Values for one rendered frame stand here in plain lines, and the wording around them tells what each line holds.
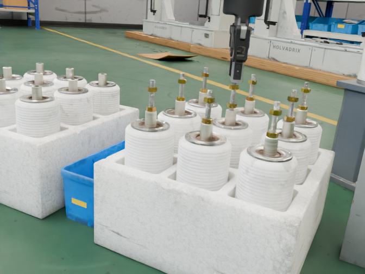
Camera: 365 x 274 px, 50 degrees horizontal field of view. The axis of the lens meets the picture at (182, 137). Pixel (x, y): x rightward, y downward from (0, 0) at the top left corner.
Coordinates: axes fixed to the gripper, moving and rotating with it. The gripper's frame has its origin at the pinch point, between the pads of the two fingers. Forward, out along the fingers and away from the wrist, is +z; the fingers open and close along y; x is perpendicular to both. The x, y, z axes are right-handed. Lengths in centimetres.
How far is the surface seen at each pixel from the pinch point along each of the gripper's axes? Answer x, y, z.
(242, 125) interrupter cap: -2.5, -1.1, 10.3
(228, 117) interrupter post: 0.5, -1.0, 8.9
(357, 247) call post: -27.4, -8.2, 31.6
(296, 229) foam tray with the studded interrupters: -9.4, -25.7, 18.5
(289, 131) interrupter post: -10.8, -6.0, 9.4
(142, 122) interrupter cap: 17.4, -4.7, 10.4
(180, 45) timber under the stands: 36, 374, 31
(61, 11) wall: 255, 597, 10
